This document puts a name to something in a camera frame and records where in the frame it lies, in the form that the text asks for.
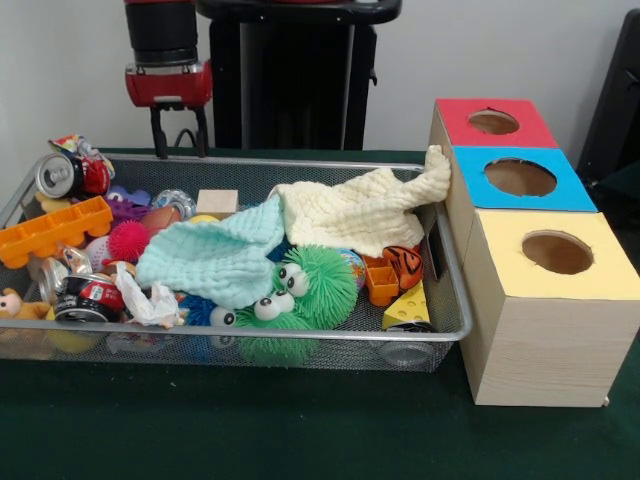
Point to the large green spiky ball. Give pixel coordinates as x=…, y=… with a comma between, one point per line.
x=325, y=275

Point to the orange tiger plush toy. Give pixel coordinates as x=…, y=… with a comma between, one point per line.
x=405, y=265

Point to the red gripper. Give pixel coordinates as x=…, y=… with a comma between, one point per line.
x=168, y=85

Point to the cream muslin cloth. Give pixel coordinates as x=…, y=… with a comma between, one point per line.
x=350, y=210

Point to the orange plastic toy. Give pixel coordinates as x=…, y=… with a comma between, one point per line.
x=50, y=230

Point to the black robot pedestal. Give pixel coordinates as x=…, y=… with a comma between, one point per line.
x=290, y=90

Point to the shallow clear mesh bin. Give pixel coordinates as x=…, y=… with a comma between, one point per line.
x=452, y=300

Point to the small wooden cube block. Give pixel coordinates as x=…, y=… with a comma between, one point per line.
x=217, y=201

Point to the mint green muslin cloth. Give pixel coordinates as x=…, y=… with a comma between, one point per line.
x=215, y=255

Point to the red and black soda can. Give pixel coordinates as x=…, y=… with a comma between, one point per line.
x=95, y=297

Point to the yellow cheese wedge toy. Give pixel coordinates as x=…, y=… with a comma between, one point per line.
x=408, y=308

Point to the wooden box with three holes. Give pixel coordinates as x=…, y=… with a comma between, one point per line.
x=540, y=350

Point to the orange toy block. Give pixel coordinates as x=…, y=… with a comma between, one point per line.
x=380, y=282

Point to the pink spiky ball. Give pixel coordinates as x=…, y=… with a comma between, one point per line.
x=128, y=241

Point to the small green spiky ball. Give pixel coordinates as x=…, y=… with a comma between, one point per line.
x=268, y=340

